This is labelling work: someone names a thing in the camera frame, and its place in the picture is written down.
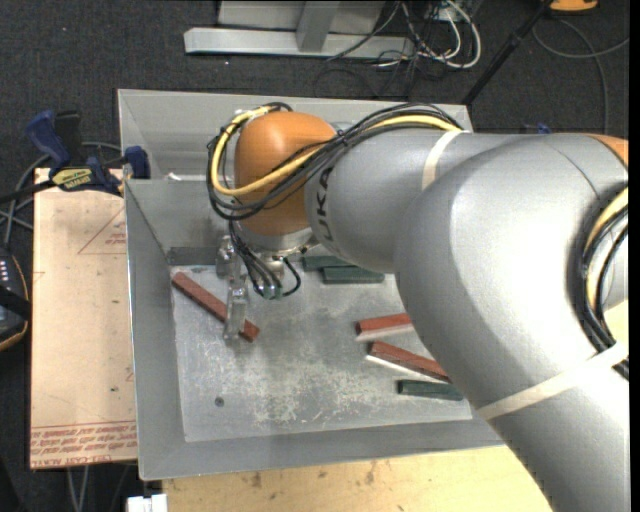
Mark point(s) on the dark green flat block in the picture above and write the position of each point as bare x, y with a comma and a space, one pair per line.
320, 262
427, 389
352, 275

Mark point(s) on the red-brown flat block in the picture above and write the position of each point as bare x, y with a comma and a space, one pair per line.
202, 297
382, 324
407, 359

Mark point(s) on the brown cardboard board, red print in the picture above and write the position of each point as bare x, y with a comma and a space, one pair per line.
80, 325

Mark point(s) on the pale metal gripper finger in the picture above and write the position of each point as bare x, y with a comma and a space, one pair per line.
225, 257
236, 315

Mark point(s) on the grey metal bin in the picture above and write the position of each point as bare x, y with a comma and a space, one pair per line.
300, 380

